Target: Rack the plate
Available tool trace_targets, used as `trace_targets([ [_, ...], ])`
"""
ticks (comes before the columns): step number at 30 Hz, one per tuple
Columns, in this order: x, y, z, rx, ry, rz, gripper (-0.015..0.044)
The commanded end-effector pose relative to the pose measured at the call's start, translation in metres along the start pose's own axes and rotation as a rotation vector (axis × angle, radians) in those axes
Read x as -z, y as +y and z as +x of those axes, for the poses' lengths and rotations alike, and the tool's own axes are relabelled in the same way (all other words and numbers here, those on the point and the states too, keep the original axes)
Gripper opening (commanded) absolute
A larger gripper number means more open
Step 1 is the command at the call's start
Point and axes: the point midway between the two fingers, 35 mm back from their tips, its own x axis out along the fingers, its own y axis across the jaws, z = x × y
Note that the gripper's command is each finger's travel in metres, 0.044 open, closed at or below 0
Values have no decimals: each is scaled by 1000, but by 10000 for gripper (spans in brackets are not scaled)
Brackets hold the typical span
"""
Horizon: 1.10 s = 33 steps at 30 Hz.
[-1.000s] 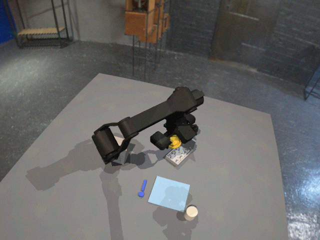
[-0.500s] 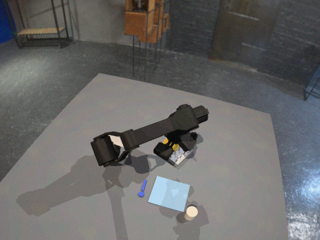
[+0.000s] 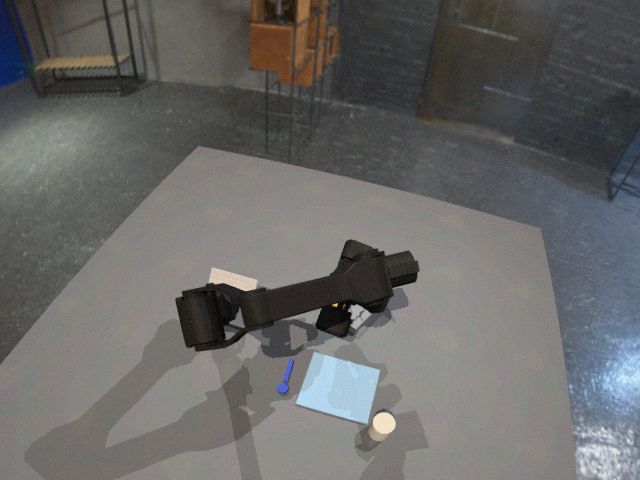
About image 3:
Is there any light blue flat mat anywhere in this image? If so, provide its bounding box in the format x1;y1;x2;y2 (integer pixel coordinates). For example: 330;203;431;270
296;352;380;425

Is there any beige cylinder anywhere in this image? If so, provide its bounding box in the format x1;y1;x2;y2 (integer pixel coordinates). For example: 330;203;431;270
368;413;396;441

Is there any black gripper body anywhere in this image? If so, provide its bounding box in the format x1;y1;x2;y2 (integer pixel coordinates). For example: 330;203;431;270
315;239;374;338

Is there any grey dish rack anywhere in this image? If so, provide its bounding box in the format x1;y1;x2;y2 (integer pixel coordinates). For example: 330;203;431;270
349;304;375;335

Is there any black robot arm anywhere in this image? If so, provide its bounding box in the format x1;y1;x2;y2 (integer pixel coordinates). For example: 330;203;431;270
176;248;419;352

